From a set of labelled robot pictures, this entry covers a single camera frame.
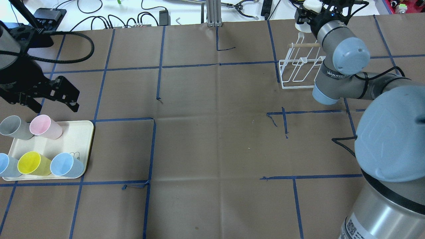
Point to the yellow cup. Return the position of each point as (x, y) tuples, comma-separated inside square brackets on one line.
[(33, 163)]

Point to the grey cup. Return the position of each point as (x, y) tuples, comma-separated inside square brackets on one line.
[(15, 127)]

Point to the black power adapter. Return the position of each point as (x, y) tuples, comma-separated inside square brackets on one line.
[(164, 18)]

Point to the pink cup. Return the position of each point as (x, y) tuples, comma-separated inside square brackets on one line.
[(44, 126)]

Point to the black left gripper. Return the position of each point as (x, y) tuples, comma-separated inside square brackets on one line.
[(17, 79)]

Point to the aluminium frame post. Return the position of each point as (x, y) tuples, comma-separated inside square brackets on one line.
[(214, 13)]

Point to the cream plastic tray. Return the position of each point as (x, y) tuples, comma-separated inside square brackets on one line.
[(76, 139)]

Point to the light blue cup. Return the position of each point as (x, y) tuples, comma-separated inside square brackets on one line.
[(8, 166), (67, 165)]

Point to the white wire cup rack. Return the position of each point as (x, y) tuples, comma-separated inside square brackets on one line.
[(300, 67)]

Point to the white ikea cup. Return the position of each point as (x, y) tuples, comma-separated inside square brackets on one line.
[(306, 11)]

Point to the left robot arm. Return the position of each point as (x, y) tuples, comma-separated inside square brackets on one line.
[(21, 79)]

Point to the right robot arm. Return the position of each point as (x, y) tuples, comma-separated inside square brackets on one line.
[(389, 140)]

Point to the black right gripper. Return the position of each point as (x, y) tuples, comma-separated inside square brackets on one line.
[(319, 21)]

